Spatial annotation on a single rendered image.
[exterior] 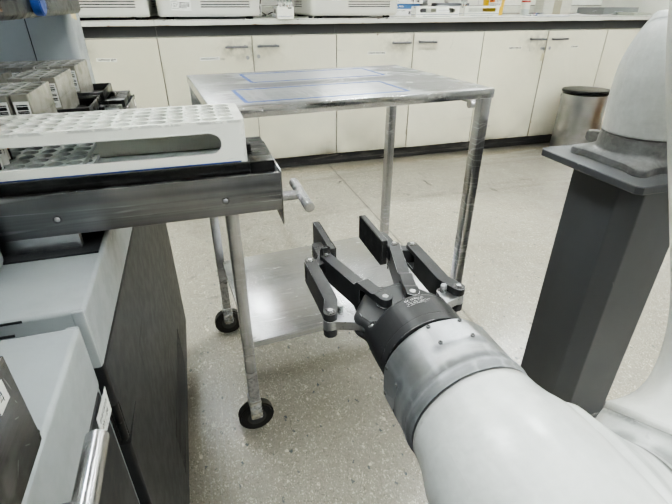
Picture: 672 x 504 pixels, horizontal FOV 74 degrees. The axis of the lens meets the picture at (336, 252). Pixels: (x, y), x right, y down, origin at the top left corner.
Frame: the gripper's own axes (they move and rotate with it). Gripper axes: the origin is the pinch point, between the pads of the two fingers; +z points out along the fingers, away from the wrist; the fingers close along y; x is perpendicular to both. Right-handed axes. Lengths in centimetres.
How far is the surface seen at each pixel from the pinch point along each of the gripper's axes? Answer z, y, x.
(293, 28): 248, -49, -10
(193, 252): 144, 25, 74
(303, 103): 40.5, -4.9, -7.4
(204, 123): 9.6, 13.6, -12.1
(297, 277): 66, -7, 46
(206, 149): 19.0, 13.7, -6.5
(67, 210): 8.0, 29.0, -4.4
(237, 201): 7.9, 11.2, -3.1
